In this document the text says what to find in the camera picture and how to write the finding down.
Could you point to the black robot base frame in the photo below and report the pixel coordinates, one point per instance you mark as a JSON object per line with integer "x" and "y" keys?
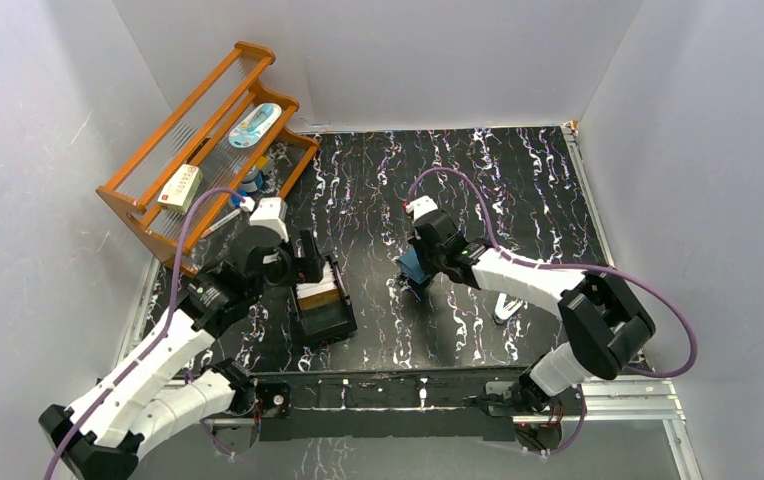
{"x": 396, "y": 403}

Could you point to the white plastic clip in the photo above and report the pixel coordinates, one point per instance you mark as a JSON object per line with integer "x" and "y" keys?
{"x": 505, "y": 308}

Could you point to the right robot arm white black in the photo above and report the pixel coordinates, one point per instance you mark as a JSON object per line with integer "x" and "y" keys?
{"x": 604, "y": 322}

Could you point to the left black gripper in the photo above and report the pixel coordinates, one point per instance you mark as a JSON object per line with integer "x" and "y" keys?
{"x": 306, "y": 258}

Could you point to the blue card holder wallet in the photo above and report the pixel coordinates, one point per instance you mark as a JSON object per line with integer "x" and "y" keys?
{"x": 407, "y": 263}

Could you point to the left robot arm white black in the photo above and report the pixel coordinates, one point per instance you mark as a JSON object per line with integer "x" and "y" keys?
{"x": 105, "y": 433}

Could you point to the light blue oval case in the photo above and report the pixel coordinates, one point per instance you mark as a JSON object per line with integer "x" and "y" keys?
{"x": 254, "y": 126}

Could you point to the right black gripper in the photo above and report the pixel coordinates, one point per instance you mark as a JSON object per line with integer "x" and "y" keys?
{"x": 418, "y": 244}

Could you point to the blue small object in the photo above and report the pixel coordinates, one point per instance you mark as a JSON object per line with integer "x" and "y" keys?
{"x": 253, "y": 181}

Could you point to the white card stack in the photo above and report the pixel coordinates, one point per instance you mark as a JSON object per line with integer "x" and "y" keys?
{"x": 326, "y": 284}

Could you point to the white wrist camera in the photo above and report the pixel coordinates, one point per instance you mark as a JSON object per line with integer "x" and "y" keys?
{"x": 268, "y": 212}
{"x": 420, "y": 206}

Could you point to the white red small box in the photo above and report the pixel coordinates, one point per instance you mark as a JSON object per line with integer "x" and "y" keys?
{"x": 178, "y": 193}

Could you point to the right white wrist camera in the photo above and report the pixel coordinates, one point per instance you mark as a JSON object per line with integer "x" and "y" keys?
{"x": 420, "y": 206}

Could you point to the black plastic card box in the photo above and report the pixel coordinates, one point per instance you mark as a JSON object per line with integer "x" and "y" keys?
{"x": 328, "y": 317}

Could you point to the grey pen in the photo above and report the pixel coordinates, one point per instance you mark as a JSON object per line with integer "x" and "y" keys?
{"x": 218, "y": 224}

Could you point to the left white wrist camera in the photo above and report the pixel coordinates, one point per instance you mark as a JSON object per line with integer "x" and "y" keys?
{"x": 268, "y": 212}

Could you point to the orange wooden shelf rack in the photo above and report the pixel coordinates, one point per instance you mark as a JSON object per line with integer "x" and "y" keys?
{"x": 196, "y": 133}

